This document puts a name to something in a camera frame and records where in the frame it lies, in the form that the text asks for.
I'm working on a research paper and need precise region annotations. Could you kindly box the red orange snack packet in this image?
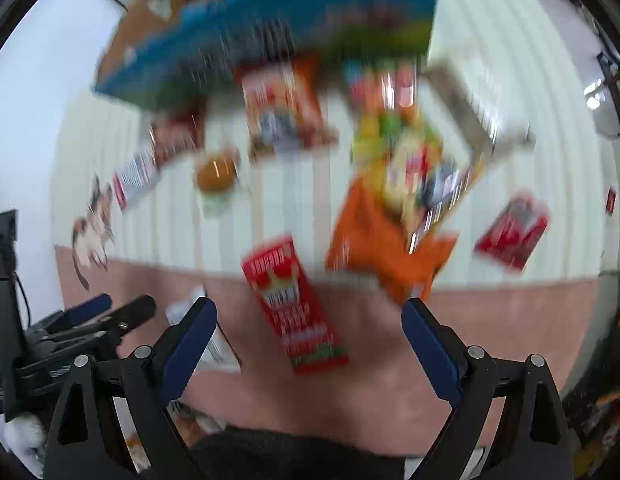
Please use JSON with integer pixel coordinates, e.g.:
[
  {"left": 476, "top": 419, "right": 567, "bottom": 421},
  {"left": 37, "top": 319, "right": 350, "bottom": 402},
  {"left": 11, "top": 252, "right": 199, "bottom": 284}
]
[{"left": 240, "top": 57, "right": 338, "bottom": 158}]

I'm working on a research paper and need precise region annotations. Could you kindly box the green yellow snack packet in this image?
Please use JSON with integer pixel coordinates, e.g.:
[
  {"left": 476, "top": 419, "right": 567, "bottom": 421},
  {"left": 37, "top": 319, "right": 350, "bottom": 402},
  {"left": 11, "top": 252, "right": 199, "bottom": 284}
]
[{"left": 352, "top": 110, "right": 486, "bottom": 241}]

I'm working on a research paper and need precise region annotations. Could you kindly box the white crumpled packet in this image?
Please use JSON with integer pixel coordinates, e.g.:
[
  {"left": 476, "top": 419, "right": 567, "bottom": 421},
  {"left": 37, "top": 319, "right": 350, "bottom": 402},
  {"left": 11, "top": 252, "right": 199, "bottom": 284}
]
[{"left": 165, "top": 285, "right": 241, "bottom": 373}]

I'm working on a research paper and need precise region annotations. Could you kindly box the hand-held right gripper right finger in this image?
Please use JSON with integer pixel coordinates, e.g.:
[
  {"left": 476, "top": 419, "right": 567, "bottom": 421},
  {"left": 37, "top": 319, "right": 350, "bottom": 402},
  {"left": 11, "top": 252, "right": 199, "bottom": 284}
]
[{"left": 401, "top": 297, "right": 576, "bottom": 480}]

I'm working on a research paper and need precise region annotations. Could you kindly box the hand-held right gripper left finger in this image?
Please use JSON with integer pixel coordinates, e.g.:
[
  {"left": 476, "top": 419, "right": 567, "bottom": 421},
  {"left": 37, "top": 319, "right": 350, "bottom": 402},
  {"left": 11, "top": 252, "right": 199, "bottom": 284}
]
[{"left": 42, "top": 296, "right": 218, "bottom": 480}]

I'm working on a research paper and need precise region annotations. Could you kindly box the beige snack packet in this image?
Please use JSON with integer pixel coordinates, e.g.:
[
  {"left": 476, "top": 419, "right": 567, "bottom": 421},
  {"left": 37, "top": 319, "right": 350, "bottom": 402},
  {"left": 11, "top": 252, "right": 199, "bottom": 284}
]
[{"left": 425, "top": 60, "right": 536, "bottom": 161}]

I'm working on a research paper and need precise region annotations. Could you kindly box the dark cloth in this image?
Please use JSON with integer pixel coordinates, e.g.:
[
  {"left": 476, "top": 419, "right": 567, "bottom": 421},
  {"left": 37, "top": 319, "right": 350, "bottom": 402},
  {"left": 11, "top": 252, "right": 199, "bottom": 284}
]
[{"left": 187, "top": 425, "right": 408, "bottom": 480}]

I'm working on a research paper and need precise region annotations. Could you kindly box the red blue snack packet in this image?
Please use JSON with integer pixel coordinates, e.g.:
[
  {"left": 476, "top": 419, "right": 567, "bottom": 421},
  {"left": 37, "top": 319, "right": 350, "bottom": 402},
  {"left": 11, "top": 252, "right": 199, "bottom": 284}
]
[{"left": 345, "top": 57, "right": 423, "bottom": 116}]

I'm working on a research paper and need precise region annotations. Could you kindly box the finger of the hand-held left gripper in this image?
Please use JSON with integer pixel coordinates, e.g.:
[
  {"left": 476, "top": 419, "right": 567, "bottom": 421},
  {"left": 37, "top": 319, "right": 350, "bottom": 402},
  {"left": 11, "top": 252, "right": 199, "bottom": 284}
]
[
  {"left": 27, "top": 294, "right": 113, "bottom": 333},
  {"left": 50, "top": 295, "right": 157, "bottom": 346}
]

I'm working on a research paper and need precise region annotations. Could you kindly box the red snack box with crown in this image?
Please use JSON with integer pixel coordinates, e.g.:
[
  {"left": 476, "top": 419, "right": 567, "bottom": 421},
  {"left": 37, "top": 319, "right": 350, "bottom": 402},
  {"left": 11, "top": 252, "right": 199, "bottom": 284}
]
[{"left": 240, "top": 234, "right": 350, "bottom": 376}]

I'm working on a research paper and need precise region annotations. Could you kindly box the blue printed cardboard box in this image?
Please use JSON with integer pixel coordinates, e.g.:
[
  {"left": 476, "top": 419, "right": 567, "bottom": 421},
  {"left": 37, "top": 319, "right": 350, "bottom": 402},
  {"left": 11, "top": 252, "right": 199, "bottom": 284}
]
[{"left": 92, "top": 0, "right": 443, "bottom": 111}]

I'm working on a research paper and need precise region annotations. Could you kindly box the dark red snack packet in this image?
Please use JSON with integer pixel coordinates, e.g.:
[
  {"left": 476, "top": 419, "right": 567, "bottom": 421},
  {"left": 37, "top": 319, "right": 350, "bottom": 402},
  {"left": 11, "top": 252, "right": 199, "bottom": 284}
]
[{"left": 150, "top": 110, "right": 206, "bottom": 168}]

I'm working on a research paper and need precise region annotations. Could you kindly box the white red snack packet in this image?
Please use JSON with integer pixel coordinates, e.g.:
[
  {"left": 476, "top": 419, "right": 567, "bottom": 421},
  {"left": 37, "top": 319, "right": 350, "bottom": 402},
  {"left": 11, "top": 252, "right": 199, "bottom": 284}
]
[{"left": 112, "top": 142, "right": 161, "bottom": 211}]

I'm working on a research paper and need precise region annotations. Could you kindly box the burger print snack packet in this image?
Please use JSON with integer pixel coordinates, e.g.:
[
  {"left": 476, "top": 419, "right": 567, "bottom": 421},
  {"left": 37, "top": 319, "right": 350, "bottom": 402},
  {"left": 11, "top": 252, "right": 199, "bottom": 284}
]
[{"left": 192, "top": 145, "right": 248, "bottom": 218}]

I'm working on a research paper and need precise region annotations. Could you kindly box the red cookie snack packet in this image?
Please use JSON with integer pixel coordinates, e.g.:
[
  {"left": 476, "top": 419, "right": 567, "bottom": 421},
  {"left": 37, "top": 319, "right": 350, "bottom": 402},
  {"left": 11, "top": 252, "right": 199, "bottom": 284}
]
[{"left": 472, "top": 190, "right": 551, "bottom": 273}]

